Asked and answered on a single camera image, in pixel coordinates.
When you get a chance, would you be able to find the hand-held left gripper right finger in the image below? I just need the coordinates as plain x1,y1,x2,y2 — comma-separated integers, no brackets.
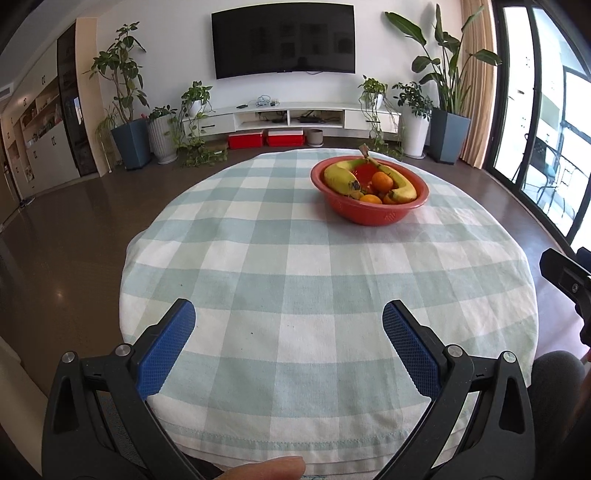
376,300,536,480

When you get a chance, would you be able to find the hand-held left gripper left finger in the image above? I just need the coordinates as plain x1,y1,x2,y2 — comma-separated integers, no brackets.
41,298,204,480

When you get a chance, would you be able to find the red plastic bowl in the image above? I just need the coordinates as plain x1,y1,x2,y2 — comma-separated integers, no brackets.
310,156,429,227

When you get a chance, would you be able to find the yellow banana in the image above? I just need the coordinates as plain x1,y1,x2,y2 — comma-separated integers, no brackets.
323,158,370,200
359,144,417,204

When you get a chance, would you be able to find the person's left hand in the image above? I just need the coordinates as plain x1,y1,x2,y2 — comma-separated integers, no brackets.
203,456,306,480

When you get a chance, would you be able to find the black balcony table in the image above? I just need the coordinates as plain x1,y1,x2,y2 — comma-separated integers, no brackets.
554,157,588,219

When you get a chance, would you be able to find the black balcony chair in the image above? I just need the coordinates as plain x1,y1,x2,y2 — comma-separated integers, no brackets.
522,134,563,195

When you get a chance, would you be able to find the green white checked tablecloth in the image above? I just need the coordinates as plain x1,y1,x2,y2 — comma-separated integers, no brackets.
119,148,540,476

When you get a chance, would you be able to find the beige sofa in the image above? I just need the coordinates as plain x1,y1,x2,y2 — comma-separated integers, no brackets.
0,337,52,480

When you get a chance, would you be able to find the black framed glass door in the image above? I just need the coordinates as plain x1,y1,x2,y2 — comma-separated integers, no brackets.
492,0,591,250

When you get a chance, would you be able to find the large-leaf plant grey square pot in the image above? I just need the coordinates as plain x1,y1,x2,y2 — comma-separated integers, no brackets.
385,4,502,164

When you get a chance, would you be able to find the beige curtain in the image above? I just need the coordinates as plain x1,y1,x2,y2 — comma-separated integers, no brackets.
462,0,500,169

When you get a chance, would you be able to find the tall tree plant blue pot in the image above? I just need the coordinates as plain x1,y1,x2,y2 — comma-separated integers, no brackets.
83,21,152,171

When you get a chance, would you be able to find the plant in white ribbed pot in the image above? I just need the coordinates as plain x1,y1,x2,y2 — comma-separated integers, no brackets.
148,106,179,164

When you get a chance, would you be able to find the small-leaf plant white tall pot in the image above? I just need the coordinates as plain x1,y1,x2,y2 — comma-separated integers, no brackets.
392,82,435,159

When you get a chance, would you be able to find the red storage box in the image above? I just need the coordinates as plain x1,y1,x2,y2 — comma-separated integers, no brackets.
266,129,304,147
228,130,265,150

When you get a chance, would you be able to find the wooden door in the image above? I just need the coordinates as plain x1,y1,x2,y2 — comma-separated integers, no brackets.
0,148,22,228

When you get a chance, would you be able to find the white television cabinet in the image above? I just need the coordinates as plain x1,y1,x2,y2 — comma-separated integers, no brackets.
182,100,402,139

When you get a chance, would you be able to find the black tall cabinet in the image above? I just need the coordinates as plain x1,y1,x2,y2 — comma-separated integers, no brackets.
57,23,99,178

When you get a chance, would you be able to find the trailing pothos white pot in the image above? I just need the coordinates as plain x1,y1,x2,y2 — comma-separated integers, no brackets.
168,80,229,167
358,76,402,158

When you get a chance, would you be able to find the white wall storage cabinet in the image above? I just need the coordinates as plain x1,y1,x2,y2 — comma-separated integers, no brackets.
0,76,80,199

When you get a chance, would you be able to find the black wall television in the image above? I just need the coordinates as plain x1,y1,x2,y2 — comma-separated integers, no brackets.
211,4,357,80

